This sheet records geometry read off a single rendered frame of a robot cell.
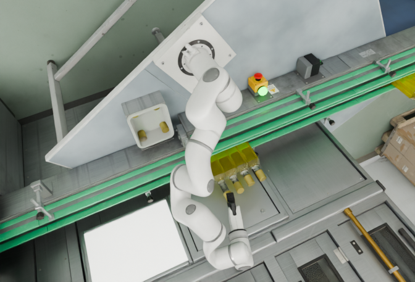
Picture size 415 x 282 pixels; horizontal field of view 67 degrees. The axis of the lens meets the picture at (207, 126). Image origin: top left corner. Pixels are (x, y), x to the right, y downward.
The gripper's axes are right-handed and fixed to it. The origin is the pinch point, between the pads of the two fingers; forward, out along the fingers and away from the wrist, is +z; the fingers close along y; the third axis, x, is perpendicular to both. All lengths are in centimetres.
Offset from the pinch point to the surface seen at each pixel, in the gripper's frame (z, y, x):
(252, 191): 8.2, -12.1, -12.3
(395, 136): 175, -241, -266
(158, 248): -11.0, -12.9, 34.3
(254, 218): -5.2, -12.2, -10.0
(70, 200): 10, 3, 69
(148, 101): 33, 33, 28
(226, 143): 25.1, 6.7, -3.2
